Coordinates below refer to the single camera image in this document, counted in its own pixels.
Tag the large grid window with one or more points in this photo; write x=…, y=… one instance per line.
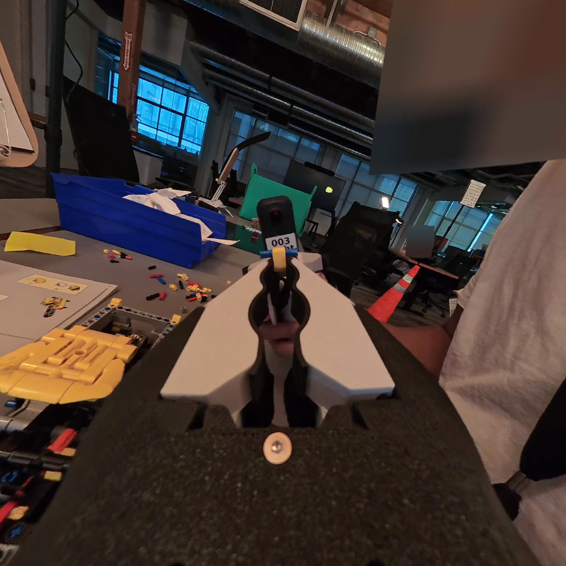
x=168, y=115

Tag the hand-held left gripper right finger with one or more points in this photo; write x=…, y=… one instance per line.
x=340, y=349

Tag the green plastic bin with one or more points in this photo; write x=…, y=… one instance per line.
x=265, y=188

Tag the orange traffic cone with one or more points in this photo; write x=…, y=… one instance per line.
x=391, y=300

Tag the crumpled white paper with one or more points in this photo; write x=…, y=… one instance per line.
x=154, y=201

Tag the grey desk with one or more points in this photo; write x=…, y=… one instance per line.
x=88, y=267

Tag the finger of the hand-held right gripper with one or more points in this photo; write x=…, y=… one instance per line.
x=257, y=267
x=309, y=265

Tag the pile of small toy pieces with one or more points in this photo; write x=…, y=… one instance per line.
x=197, y=289

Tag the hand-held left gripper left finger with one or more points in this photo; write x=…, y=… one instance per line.
x=208, y=353

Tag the person's right hand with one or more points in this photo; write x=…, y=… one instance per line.
x=281, y=338

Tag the white paper notice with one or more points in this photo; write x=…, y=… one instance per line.
x=473, y=193

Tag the yellow toy connector piece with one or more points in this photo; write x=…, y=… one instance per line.
x=279, y=261

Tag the blue plastic bin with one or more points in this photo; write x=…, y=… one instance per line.
x=132, y=225

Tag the white paper strip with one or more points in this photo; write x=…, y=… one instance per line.
x=208, y=232

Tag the silver air duct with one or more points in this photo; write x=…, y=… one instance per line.
x=345, y=44

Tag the red white sign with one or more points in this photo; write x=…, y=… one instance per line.
x=128, y=51

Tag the black pole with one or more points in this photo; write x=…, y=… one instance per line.
x=56, y=88

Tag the wooden table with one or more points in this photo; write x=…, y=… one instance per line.
x=437, y=267

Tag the yellow toy vehicle model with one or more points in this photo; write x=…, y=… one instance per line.
x=66, y=362

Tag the dark flat screen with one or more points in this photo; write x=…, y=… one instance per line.
x=309, y=181

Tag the wooden clipboard board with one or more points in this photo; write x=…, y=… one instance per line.
x=13, y=124

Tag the wooden desk lamp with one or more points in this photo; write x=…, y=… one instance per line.
x=230, y=163

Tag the white air vent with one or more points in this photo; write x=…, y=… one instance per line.
x=274, y=11

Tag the person's right forearm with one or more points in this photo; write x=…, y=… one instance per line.
x=420, y=345

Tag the wooden post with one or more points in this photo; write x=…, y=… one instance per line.
x=138, y=88

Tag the instruction booklet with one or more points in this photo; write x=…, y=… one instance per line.
x=44, y=309

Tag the black office chair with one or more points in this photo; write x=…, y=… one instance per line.
x=358, y=238

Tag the black monitor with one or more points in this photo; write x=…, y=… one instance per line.
x=101, y=132

